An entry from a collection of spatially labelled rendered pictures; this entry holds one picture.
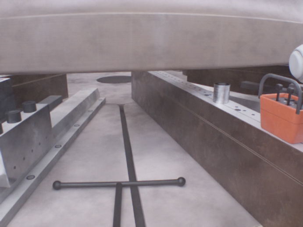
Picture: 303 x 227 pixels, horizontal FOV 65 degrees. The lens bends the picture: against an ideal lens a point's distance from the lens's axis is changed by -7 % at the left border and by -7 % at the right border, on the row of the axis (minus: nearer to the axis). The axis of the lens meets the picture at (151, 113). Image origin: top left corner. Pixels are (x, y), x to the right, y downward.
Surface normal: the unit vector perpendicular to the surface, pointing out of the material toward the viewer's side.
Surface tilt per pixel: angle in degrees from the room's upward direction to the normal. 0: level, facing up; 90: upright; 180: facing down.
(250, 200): 90
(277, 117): 97
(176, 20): 90
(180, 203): 0
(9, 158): 90
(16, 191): 0
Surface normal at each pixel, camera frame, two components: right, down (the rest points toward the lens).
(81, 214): 0.00, -0.95
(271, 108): -0.95, 0.20
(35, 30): 0.00, 0.33
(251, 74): -0.44, 0.29
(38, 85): 0.90, 0.15
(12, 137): 1.00, 0.02
